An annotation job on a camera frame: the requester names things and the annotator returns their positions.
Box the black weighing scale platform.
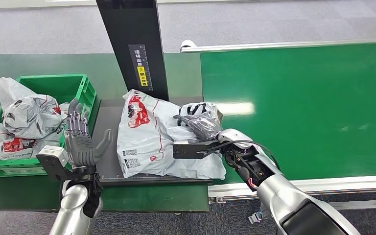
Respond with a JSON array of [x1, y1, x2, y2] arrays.
[[92, 96, 213, 186]]

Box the flat white red-printed package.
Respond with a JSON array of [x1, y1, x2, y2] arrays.
[[0, 123, 59, 165]]

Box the small white courier package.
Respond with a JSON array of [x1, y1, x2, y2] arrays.
[[40, 102, 72, 151]]

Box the green belt conveyor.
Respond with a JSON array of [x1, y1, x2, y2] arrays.
[[179, 38, 376, 212]]

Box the black scale column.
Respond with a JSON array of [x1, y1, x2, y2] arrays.
[[95, 0, 170, 102]]

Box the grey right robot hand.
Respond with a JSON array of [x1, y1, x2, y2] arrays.
[[173, 113, 224, 142]]

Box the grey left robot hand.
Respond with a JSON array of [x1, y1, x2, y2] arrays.
[[64, 97, 114, 167]]

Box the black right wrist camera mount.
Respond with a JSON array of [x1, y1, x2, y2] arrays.
[[172, 140, 220, 160]]

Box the white red-printed courier package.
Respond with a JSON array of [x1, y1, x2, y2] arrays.
[[117, 89, 227, 181]]

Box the green plastic basket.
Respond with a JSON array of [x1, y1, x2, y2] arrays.
[[0, 73, 97, 178]]

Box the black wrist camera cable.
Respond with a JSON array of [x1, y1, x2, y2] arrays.
[[197, 140, 282, 172]]

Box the crumpled grey-white courier package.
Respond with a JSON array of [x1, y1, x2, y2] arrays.
[[0, 77, 63, 140]]

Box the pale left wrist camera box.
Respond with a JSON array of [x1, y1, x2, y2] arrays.
[[36, 145, 72, 182]]

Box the metal conveyor bracket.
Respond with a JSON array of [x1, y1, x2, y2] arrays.
[[248, 210, 264, 225]]

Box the black and yellow column label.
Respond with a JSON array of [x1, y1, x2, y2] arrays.
[[128, 44, 154, 92]]

